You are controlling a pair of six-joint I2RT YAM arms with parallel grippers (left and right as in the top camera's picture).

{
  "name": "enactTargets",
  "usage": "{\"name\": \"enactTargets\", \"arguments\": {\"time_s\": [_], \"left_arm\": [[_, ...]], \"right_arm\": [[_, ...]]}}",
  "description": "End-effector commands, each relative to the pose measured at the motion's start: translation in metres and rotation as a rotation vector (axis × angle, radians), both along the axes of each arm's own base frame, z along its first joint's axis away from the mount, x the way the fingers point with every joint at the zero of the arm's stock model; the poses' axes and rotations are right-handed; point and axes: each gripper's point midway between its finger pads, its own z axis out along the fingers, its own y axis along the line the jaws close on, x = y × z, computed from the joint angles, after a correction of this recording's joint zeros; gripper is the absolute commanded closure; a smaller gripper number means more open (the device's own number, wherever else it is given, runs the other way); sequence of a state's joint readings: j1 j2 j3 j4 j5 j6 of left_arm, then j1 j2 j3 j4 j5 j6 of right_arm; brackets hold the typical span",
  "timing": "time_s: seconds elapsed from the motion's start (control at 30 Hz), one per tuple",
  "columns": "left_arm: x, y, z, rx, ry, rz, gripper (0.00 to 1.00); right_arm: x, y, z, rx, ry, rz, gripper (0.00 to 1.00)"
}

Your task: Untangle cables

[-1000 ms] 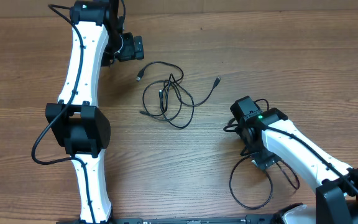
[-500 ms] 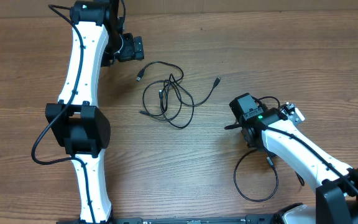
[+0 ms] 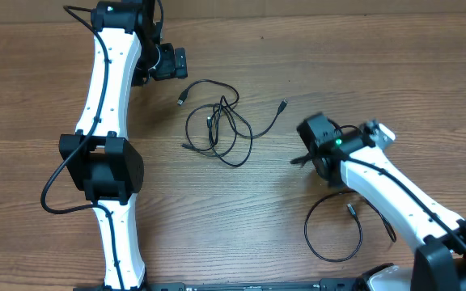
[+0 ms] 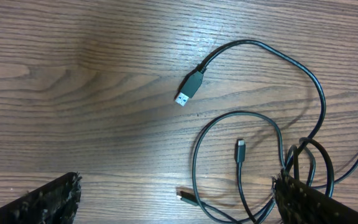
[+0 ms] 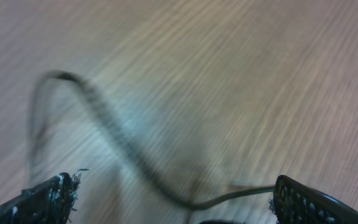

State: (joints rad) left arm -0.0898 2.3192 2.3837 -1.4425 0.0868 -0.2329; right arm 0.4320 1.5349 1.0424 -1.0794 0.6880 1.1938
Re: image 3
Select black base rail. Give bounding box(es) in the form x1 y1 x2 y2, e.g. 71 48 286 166
73 277 375 291

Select black USB cable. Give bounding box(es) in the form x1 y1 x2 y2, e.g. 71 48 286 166
176 78 289 168
303 189 398 264

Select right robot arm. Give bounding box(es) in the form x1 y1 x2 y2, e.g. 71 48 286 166
295 113 466 290

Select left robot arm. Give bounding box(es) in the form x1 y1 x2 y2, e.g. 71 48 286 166
59 1 188 290

